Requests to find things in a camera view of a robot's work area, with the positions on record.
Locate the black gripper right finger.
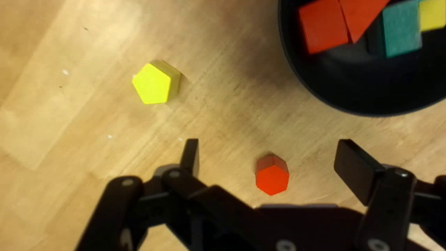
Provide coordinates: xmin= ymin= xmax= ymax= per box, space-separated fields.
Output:
xmin=334 ymin=138 xmax=446 ymax=251

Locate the red triangular block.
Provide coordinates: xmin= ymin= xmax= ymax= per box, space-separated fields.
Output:
xmin=339 ymin=0 xmax=393 ymax=45

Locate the black bowl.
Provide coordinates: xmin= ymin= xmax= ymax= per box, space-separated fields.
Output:
xmin=278 ymin=0 xmax=446 ymax=117

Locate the red hexagon block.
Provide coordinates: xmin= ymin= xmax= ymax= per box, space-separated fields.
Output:
xmin=254 ymin=152 xmax=292 ymax=197

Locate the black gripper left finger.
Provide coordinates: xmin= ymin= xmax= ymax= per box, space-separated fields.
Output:
xmin=76 ymin=138 xmax=257 ymax=251

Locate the yellow wooden block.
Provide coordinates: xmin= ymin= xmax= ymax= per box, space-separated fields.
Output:
xmin=419 ymin=0 xmax=446 ymax=33

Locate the red square block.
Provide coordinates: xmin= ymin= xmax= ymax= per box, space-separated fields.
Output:
xmin=297 ymin=0 xmax=352 ymax=56

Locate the yellow pentagon block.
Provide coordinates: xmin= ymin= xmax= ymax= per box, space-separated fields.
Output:
xmin=131 ymin=60 xmax=183 ymax=106

